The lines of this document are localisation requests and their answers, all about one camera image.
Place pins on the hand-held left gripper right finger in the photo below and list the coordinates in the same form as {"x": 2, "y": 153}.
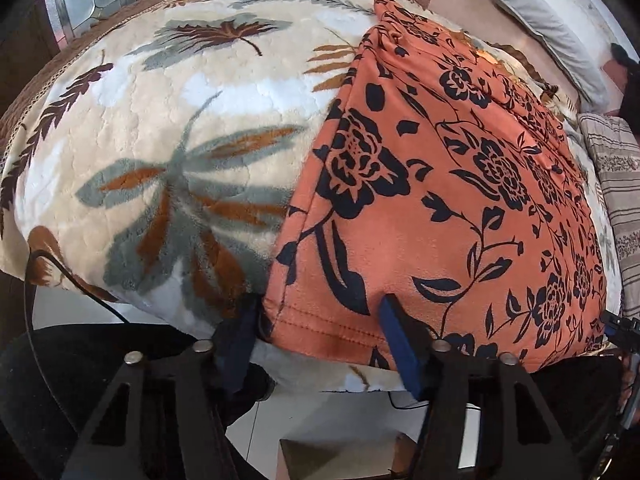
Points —
{"x": 400, "y": 345}

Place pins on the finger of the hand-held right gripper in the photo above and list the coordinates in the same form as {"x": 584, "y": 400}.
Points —
{"x": 614, "y": 327}

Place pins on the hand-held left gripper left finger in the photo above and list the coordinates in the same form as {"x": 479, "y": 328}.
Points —
{"x": 239, "y": 345}

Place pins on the orange black floral garment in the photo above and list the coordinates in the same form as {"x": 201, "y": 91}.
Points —
{"x": 425, "y": 185}

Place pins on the cardboard box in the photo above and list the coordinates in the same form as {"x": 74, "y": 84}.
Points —
{"x": 340, "y": 460}

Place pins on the beige brown striped pillow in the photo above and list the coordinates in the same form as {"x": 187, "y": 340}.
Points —
{"x": 617, "y": 185}

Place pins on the person's black pants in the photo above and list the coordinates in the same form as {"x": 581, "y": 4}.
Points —
{"x": 50, "y": 370}

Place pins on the black object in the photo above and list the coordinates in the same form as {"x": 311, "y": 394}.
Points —
{"x": 629, "y": 90}

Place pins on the cream leaf-print fleece blanket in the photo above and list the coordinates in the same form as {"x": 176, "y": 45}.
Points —
{"x": 150, "y": 110}

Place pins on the grey pillow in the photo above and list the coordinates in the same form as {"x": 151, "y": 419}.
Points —
{"x": 540, "y": 15}

